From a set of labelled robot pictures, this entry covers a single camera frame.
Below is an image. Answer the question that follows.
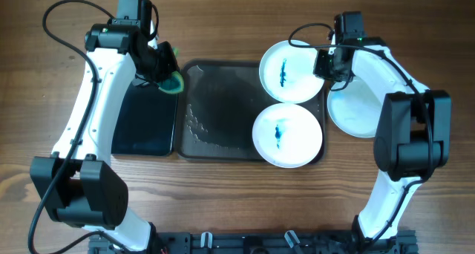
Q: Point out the green yellow sponge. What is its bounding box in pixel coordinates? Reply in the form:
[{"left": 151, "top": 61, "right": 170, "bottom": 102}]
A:
[{"left": 156, "top": 42, "right": 185, "bottom": 94}]

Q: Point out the white plate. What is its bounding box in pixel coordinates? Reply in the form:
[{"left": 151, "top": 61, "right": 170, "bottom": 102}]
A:
[
  {"left": 252, "top": 103, "right": 324, "bottom": 169},
  {"left": 259, "top": 40, "right": 324, "bottom": 104},
  {"left": 327, "top": 77, "right": 382, "bottom": 138}
]

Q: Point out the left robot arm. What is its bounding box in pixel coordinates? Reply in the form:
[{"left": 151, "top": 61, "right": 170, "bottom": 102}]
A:
[{"left": 30, "top": 0, "right": 185, "bottom": 253}]

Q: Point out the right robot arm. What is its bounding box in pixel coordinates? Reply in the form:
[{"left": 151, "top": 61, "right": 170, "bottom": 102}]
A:
[{"left": 314, "top": 12, "right": 452, "bottom": 247}]

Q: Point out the black water basin tray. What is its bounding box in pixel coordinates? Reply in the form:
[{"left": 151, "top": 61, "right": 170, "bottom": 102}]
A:
[{"left": 111, "top": 85, "right": 178, "bottom": 157}]

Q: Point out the dark grey serving tray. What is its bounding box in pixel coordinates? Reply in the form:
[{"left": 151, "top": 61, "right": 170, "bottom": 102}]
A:
[{"left": 174, "top": 59, "right": 326, "bottom": 164}]

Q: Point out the right black cable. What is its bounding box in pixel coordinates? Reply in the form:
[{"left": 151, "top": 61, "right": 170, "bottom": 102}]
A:
[{"left": 287, "top": 22, "right": 435, "bottom": 244}]

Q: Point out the black cable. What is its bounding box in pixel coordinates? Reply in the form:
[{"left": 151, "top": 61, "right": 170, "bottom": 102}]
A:
[
  {"left": 287, "top": 22, "right": 435, "bottom": 244},
  {"left": 27, "top": 0, "right": 160, "bottom": 254}
]

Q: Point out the left black cable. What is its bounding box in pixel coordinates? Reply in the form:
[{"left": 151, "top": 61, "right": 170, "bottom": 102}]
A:
[{"left": 27, "top": 0, "right": 160, "bottom": 254}]

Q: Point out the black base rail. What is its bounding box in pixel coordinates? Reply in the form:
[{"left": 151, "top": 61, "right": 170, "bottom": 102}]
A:
[{"left": 88, "top": 230, "right": 419, "bottom": 254}]

